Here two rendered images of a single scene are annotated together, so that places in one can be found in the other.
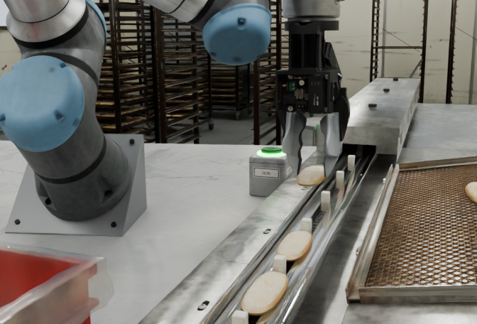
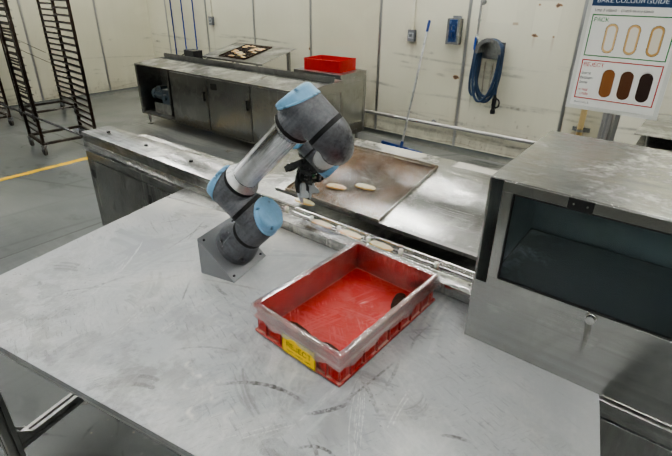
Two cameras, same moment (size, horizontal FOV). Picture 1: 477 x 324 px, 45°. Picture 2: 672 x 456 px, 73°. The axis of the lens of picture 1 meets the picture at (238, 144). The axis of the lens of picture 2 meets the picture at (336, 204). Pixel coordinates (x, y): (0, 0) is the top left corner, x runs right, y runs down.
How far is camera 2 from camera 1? 158 cm
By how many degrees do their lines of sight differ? 69
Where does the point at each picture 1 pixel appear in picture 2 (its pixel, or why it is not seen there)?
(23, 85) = (268, 212)
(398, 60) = not seen: outside the picture
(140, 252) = (286, 254)
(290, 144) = (304, 194)
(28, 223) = (237, 273)
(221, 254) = (325, 234)
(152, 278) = (311, 254)
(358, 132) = not seen: hidden behind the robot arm
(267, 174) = not seen: hidden behind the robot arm
